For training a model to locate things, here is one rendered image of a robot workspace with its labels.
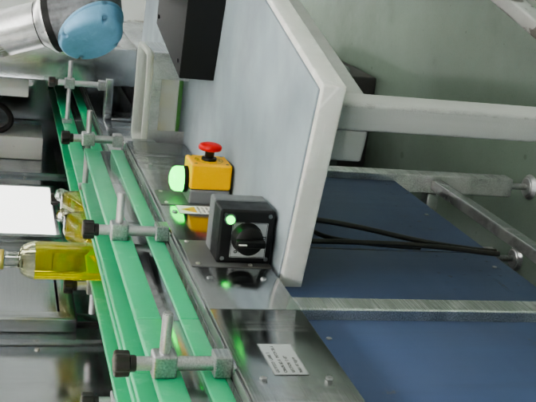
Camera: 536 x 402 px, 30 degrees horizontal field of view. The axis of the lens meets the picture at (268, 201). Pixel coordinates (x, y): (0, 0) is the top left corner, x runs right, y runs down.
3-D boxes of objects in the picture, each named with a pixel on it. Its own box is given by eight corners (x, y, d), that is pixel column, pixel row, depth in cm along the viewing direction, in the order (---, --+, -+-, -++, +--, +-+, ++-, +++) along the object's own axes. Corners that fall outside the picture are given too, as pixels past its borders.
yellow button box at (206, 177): (222, 194, 176) (181, 192, 174) (227, 153, 174) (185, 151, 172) (230, 206, 170) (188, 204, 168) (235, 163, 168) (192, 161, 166)
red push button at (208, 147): (195, 159, 171) (196, 139, 171) (218, 159, 173) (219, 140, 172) (199, 164, 168) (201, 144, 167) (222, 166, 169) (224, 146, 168)
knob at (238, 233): (259, 253, 142) (266, 261, 139) (229, 252, 141) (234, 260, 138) (263, 222, 141) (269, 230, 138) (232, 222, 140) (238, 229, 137)
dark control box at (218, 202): (259, 246, 151) (205, 244, 148) (266, 195, 149) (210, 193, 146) (273, 265, 143) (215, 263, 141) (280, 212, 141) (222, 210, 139)
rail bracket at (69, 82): (128, 124, 276) (45, 119, 270) (133, 64, 272) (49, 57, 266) (131, 128, 272) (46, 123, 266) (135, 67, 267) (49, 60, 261)
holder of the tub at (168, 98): (167, 161, 234) (134, 159, 232) (178, 44, 226) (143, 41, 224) (179, 181, 218) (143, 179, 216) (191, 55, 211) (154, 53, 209)
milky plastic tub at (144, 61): (167, 139, 232) (130, 136, 230) (176, 42, 226) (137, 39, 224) (179, 157, 216) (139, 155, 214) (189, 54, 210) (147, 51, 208)
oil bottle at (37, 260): (135, 272, 186) (16, 269, 180) (137, 242, 184) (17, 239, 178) (139, 282, 180) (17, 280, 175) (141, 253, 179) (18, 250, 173)
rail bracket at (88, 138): (117, 187, 214) (57, 185, 210) (123, 111, 209) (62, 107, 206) (118, 191, 211) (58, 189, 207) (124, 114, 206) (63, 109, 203)
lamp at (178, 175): (183, 187, 173) (166, 187, 172) (185, 163, 172) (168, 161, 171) (187, 195, 169) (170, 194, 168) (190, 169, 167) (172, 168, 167)
